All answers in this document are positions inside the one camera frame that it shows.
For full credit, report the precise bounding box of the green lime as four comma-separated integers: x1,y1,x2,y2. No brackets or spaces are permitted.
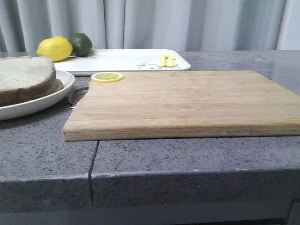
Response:
69,33,93,57

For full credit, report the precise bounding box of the yellow lemon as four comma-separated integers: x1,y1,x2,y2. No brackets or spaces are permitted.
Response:
37,36,73,62

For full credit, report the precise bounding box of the white bear tray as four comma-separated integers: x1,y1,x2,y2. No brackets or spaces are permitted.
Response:
54,49,190,76

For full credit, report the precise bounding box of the white round plate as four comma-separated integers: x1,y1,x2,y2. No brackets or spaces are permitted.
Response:
0,71,75,120

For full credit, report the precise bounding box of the white bread slice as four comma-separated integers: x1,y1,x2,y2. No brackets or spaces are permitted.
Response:
0,56,56,106

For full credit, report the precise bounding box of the yellow plastic fork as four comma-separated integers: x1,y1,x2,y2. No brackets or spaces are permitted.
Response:
157,54,169,68

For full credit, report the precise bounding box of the lemon slice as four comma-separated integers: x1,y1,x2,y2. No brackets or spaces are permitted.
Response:
91,72,124,83

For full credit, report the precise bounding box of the grey curtain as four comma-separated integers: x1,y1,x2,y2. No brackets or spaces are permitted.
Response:
0,0,300,52

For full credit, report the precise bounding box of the bottom bread slice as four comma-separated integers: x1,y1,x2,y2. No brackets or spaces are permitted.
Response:
46,79,64,95

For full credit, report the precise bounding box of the metal board handle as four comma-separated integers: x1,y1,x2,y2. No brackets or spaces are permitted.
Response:
68,82,89,110

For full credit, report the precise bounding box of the wooden cutting board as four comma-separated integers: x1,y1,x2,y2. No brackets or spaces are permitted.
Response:
63,71,300,141

